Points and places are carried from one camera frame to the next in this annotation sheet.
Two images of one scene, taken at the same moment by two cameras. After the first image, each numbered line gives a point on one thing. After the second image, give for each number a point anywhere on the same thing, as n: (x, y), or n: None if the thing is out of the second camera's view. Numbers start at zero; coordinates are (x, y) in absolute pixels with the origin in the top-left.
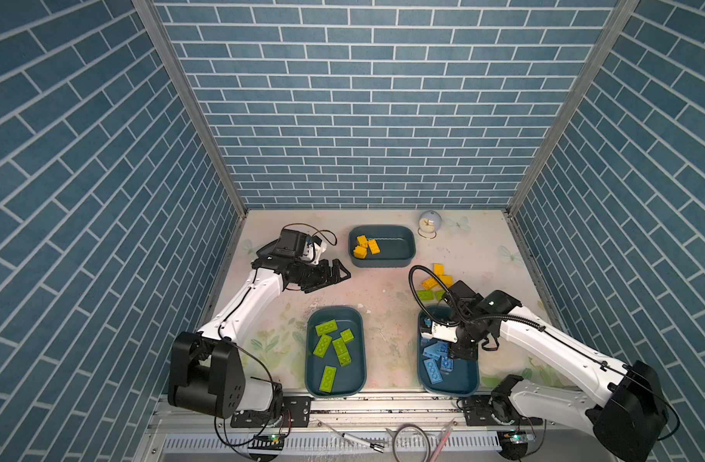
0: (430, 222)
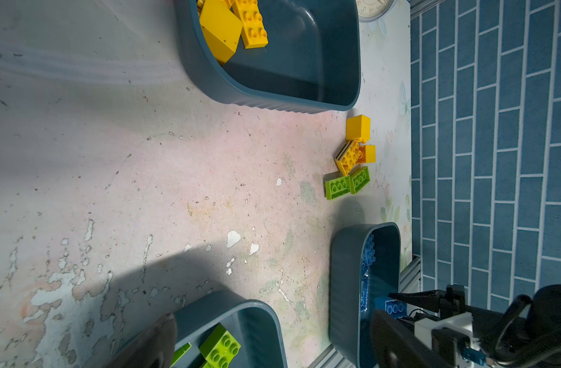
0: (370, 11)
